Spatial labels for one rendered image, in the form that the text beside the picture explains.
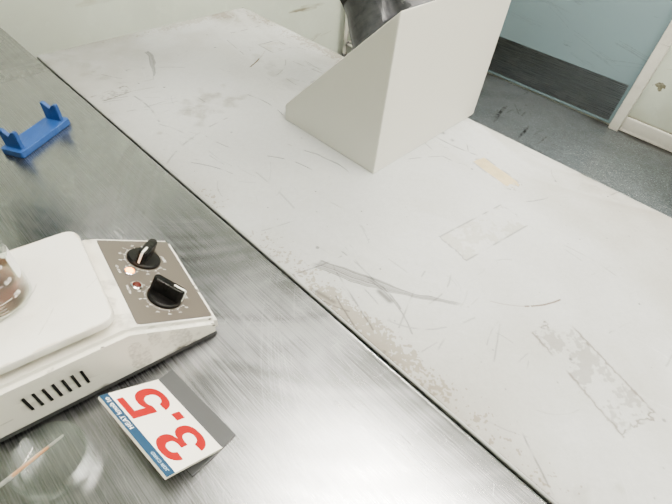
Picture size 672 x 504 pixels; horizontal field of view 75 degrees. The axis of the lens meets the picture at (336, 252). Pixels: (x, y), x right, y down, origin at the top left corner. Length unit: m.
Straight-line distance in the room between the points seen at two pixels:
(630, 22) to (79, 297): 2.96
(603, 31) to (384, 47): 2.60
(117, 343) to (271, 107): 0.52
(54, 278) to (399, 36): 0.44
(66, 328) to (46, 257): 0.08
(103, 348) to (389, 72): 0.43
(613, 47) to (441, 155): 2.45
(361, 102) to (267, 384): 0.39
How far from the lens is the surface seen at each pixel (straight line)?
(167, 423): 0.41
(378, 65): 0.59
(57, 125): 0.80
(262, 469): 0.40
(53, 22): 1.93
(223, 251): 0.53
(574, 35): 3.17
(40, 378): 0.41
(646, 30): 3.07
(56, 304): 0.42
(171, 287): 0.43
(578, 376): 0.52
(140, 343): 0.42
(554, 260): 0.62
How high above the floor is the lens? 1.29
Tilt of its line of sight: 47 degrees down
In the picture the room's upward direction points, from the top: 6 degrees clockwise
